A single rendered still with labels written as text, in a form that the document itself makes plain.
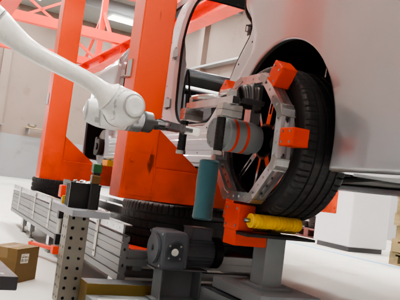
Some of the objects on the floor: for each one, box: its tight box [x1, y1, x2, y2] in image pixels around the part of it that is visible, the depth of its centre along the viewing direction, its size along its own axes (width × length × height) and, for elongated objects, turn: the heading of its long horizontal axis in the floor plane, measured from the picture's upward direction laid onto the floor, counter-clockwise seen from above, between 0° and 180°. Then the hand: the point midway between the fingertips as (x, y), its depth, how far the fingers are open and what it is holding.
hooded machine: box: [314, 190, 392, 255], centre depth 816 cm, size 80×71×157 cm
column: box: [52, 213, 90, 300], centre depth 273 cm, size 10×10×42 cm
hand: (191, 131), depth 215 cm, fingers closed
